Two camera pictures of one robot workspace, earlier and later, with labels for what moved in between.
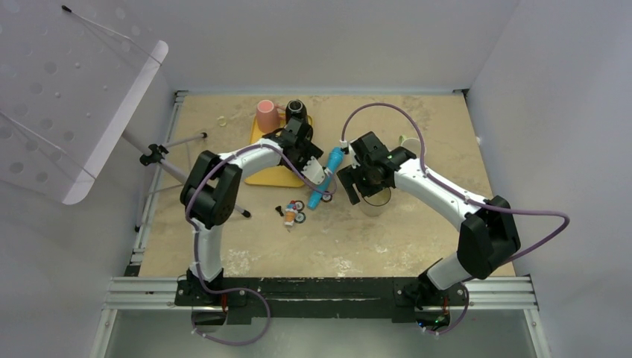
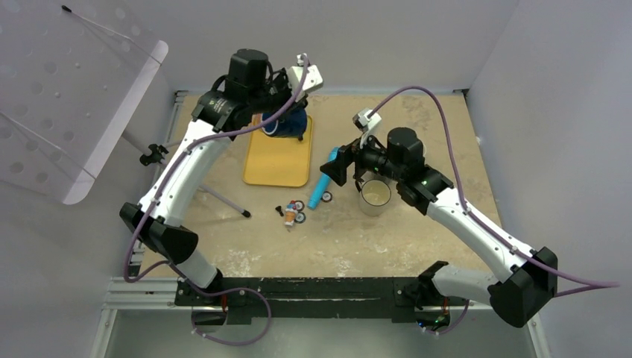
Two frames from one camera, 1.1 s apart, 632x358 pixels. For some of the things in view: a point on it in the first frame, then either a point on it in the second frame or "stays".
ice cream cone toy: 291,212 stays
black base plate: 246,297 stays
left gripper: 311,151 → 282,79
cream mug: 375,204 stays
